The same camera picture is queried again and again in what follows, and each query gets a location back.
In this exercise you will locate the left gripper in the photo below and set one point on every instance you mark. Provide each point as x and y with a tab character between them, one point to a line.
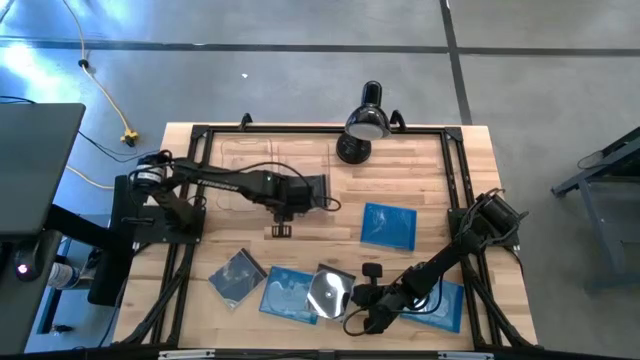
295	200

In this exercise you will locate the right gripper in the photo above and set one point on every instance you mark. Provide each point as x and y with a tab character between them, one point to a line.
385	300

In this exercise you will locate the black CD jewel case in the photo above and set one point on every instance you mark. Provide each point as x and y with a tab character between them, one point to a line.
317	187
235	280
327	292

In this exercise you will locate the blue plastic disc case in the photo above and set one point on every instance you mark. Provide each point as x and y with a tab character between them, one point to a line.
285	297
450	310
389	226

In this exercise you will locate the clear plastic bin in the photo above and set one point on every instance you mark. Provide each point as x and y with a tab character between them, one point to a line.
245	155
300	155

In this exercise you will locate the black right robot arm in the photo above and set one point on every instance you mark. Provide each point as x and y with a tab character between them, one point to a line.
440	262

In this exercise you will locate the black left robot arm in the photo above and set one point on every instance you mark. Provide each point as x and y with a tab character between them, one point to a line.
220	182

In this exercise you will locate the black clamp hook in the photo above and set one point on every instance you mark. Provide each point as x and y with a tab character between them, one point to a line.
398	113
246	116

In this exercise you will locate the black desk lamp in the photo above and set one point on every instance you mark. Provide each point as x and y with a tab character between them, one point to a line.
367	117

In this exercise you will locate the black desk stand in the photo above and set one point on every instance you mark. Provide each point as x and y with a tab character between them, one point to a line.
107	280

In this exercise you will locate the clear plastic water bottle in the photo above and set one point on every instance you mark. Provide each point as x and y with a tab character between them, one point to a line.
62	276

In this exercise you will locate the black device with indicator light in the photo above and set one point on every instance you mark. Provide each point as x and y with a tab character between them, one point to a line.
35	255

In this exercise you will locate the dark grey flat panel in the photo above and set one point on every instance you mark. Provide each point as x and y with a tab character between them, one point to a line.
35	165

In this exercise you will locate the grey metal side table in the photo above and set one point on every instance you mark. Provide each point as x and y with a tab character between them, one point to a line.
627	152

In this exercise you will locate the black aluminium table frame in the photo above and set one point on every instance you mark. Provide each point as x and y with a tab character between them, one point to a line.
280	130

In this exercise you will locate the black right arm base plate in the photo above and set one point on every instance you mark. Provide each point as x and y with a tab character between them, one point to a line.
456	225

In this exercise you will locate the white metal bracket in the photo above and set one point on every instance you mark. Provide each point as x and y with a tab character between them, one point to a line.
465	356
186	354

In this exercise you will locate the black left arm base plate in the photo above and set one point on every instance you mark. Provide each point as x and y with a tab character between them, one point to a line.
150	232

